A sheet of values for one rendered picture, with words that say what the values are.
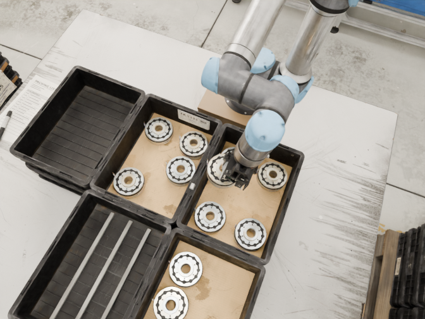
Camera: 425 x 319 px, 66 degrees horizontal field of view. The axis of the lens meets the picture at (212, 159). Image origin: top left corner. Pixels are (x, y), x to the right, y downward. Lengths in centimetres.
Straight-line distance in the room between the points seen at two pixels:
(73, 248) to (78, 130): 43
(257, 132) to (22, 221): 100
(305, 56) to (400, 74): 186
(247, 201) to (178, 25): 192
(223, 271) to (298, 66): 70
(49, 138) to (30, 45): 164
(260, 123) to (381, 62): 231
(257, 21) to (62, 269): 91
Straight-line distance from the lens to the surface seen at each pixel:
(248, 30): 81
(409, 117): 271
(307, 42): 108
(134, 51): 168
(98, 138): 129
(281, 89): 75
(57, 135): 134
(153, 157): 121
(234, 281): 109
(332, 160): 145
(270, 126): 67
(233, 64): 77
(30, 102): 164
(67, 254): 117
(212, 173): 98
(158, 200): 115
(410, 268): 192
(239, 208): 114
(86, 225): 117
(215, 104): 135
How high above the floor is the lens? 191
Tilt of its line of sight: 65 degrees down
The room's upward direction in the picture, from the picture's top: 6 degrees clockwise
